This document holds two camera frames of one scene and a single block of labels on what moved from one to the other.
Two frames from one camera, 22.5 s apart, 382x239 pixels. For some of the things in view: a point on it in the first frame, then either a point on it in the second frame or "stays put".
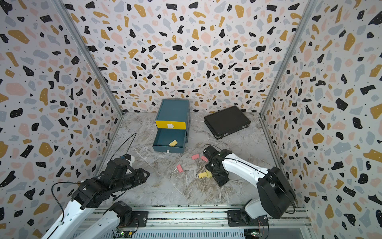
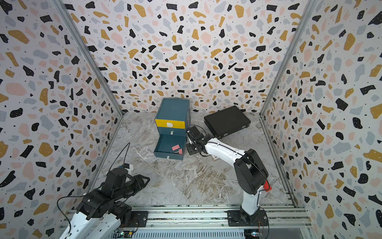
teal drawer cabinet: (173, 123) stays put
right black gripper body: (218, 177) → (191, 148)
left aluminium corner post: (88, 55) stays put
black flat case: (227, 121) stays put
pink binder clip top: (195, 157) → (175, 147)
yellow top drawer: (171, 125) stays put
